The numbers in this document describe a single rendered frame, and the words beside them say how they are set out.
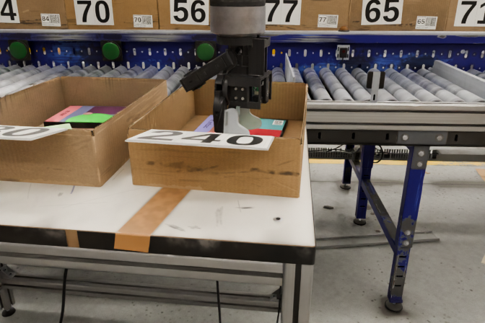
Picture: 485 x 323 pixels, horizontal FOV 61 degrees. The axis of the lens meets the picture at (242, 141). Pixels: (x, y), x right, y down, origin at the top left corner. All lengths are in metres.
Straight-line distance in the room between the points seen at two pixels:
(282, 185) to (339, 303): 1.01
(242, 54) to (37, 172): 0.39
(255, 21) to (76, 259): 0.44
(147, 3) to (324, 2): 0.72
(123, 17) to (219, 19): 1.21
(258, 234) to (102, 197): 0.26
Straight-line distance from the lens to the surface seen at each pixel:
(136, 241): 0.59
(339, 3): 1.77
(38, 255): 0.69
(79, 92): 1.12
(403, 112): 1.27
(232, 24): 0.65
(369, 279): 1.74
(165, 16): 1.80
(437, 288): 1.78
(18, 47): 1.96
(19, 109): 1.01
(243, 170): 0.64
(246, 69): 0.69
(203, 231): 0.57
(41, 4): 1.98
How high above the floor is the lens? 1.06
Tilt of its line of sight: 21 degrees down
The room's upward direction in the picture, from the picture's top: straight up
